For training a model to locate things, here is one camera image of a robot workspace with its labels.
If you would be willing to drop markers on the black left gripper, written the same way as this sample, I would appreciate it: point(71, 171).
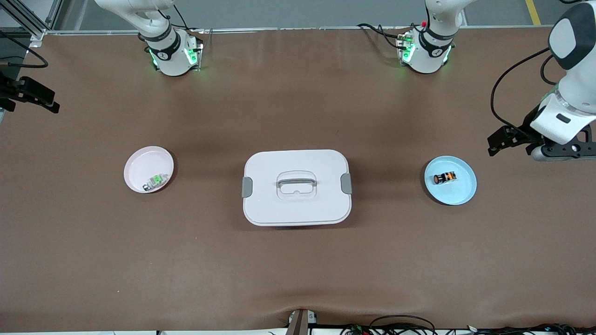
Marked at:
point(522, 131)

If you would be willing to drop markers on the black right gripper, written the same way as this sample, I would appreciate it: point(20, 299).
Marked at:
point(17, 89)

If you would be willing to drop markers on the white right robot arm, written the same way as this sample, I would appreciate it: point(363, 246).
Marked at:
point(170, 56)

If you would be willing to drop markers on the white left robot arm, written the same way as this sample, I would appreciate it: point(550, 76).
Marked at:
point(572, 107)

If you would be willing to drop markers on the white lidded box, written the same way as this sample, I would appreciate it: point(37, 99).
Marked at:
point(298, 209)

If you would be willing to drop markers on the light blue round plate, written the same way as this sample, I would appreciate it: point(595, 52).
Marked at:
point(450, 195)

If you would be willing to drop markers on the pink round plate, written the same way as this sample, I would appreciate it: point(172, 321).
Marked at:
point(149, 163)

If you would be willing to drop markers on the brown table mat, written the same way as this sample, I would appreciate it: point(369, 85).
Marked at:
point(298, 270)

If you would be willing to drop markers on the aluminium frame profile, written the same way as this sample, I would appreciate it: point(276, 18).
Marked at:
point(28, 21)

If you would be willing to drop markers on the metal table edge rail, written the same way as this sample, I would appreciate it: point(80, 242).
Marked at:
point(302, 29)

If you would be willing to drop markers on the metal table clamp bracket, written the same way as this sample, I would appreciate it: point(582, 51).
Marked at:
point(300, 323)

